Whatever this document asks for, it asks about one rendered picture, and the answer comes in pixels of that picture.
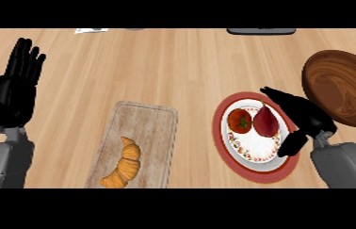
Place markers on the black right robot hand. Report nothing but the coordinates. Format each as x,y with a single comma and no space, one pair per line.
302,113

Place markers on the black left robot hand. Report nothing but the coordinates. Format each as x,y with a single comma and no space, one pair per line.
19,91

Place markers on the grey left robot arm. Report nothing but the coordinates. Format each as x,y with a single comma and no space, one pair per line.
13,157

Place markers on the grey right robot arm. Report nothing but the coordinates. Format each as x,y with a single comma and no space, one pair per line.
335,160

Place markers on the dark red pear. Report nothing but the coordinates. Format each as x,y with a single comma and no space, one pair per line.
267,122

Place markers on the brown wooden bowl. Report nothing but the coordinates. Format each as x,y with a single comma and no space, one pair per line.
335,88

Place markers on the white patterned plate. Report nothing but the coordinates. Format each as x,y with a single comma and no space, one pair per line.
255,144

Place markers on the red tomato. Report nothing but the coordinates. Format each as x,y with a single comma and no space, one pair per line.
240,121

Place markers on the round red placemat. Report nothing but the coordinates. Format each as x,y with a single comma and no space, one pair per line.
222,135

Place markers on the white flat object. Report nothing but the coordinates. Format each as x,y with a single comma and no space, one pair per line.
91,30

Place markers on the dark grey flat appliance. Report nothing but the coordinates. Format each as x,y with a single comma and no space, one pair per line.
261,31

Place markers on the pale wooden cutting board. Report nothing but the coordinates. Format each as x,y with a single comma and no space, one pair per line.
135,144

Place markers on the small grey object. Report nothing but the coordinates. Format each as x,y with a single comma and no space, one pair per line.
135,29

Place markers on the golden croissant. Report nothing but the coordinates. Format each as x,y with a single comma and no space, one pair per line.
125,164

